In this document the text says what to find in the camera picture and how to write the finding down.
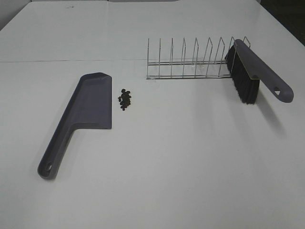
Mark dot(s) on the pile of coffee beans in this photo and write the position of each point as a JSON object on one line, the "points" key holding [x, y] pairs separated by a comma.
{"points": [[124, 99]]}

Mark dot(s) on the grey plastic dustpan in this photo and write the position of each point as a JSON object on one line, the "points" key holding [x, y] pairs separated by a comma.
{"points": [[90, 107]]}

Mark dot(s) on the grey hand brush black bristles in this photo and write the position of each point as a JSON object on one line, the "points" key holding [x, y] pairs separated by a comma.
{"points": [[248, 70]]}

